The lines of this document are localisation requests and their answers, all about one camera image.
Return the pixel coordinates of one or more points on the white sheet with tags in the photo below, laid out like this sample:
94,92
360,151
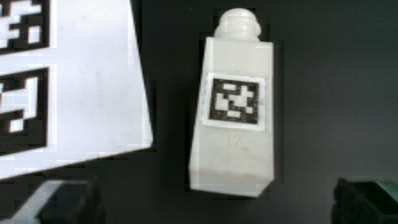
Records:
72,104

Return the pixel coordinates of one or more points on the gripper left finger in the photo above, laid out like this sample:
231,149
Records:
63,203

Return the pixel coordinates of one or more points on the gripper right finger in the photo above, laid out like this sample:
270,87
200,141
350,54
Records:
364,202

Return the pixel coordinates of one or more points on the white table leg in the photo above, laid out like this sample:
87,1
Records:
231,155

